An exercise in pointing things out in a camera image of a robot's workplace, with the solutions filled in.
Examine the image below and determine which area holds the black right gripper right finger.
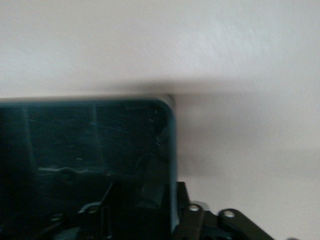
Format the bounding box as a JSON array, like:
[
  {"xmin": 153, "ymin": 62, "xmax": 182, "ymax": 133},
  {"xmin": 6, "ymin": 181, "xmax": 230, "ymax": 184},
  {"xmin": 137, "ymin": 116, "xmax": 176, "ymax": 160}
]
[{"xmin": 174, "ymin": 181, "xmax": 272, "ymax": 240}]

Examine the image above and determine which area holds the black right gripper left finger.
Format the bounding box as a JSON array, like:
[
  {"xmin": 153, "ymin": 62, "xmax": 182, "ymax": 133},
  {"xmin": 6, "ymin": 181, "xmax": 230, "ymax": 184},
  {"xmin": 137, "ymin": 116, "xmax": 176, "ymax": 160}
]
[{"xmin": 49, "ymin": 181, "xmax": 115, "ymax": 240}]

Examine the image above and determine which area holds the black rectangular plastic box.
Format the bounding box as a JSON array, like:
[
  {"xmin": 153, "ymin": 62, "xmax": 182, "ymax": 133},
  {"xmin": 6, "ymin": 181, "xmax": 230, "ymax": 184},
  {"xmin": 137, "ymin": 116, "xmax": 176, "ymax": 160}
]
[{"xmin": 0, "ymin": 95, "xmax": 179, "ymax": 240}]

